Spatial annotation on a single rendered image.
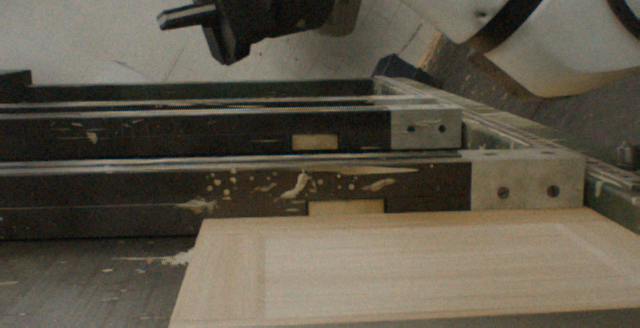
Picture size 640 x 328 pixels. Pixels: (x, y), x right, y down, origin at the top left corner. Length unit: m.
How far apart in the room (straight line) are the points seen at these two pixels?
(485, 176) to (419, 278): 0.22
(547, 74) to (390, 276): 0.27
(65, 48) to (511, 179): 5.42
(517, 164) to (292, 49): 5.15
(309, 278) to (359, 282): 0.04
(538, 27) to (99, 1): 5.70
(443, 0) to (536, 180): 0.46
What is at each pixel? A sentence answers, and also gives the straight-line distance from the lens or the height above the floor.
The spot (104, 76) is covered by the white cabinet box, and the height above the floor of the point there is 2.02.
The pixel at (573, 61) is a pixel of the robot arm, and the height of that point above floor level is 1.15.
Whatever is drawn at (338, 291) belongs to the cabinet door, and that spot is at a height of 1.14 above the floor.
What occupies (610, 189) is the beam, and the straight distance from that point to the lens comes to 0.75.
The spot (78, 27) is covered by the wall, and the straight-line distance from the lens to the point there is 5.98.
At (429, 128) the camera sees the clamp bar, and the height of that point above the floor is 0.95.
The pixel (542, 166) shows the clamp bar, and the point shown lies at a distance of 0.76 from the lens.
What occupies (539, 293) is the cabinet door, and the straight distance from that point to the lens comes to 0.54.
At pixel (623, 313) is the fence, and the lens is 0.45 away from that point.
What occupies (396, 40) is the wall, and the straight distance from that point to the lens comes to 5.98.
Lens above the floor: 1.28
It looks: 9 degrees down
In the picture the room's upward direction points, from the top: 61 degrees counter-clockwise
